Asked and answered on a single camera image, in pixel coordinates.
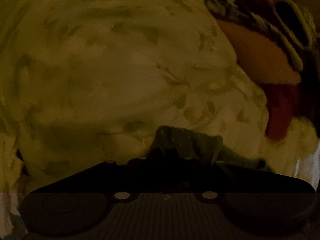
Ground white leaf-patterned bed sheet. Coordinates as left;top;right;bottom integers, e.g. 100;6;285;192
1;0;319;239

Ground pink folded cloth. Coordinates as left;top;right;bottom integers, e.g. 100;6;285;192
217;20;301;85

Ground grey dotted small sock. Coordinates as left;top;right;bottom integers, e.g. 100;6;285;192
146;126;271;171

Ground patterned crumpled clothes pile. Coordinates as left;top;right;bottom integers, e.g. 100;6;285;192
204;0;316;72

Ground red cloth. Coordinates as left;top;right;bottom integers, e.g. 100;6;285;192
261;83;299;141

